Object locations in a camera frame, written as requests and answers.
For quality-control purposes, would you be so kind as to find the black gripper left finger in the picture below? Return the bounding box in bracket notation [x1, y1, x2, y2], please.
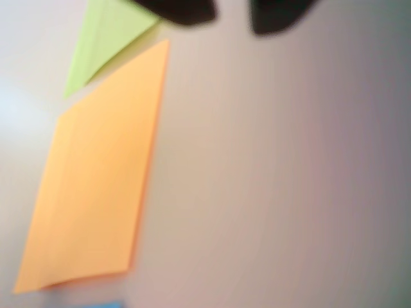
[133, 0, 218, 26]

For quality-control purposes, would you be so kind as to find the orange paper square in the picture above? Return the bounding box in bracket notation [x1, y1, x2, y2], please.
[12, 38, 170, 295]

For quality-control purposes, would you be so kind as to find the blue paper square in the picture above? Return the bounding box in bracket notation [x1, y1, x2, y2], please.
[78, 300, 125, 308]

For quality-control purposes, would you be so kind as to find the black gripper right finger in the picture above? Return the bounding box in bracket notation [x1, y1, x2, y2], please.
[249, 0, 319, 35]

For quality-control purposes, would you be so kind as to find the green paper square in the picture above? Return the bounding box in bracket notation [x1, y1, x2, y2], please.
[63, 0, 161, 99]

